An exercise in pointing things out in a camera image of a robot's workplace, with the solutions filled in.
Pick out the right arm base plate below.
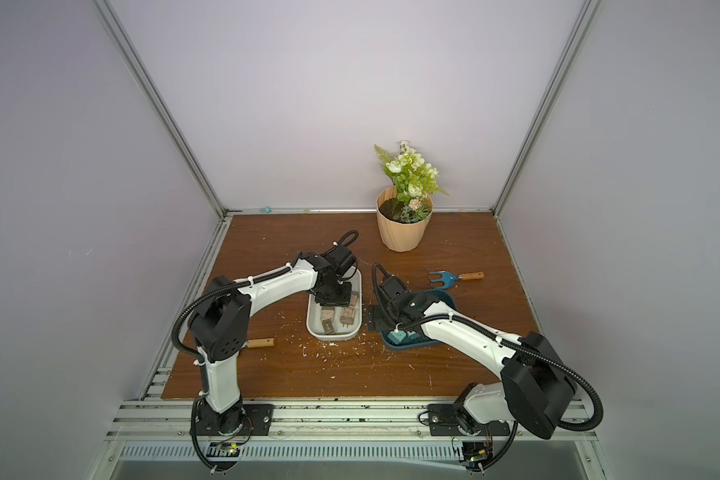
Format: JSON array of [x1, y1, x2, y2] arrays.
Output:
[[417, 403, 511, 437]]

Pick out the aluminium front rail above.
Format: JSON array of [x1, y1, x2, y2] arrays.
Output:
[[104, 397, 598, 443]]

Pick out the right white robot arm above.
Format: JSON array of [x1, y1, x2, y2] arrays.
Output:
[[371, 263, 604, 439]]

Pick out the green garden fork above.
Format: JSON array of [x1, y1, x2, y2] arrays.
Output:
[[245, 337, 275, 349]]

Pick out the beige flower pot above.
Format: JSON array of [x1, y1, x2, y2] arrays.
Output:
[[376, 186, 432, 253]]

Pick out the blue garden rake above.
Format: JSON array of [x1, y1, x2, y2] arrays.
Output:
[[427, 270, 485, 290]]

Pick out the white plastic storage box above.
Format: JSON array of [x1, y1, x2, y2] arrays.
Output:
[[306, 267, 363, 342]]

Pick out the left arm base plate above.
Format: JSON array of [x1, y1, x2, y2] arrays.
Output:
[[190, 400, 274, 436]]

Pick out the teal plastic storage box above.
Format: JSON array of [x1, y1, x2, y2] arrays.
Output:
[[379, 290, 457, 352]]

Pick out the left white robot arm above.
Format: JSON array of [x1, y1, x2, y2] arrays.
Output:
[[170, 230, 359, 433]]

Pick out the artificial green white flowers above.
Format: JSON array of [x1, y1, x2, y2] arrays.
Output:
[[374, 140, 446, 224]]

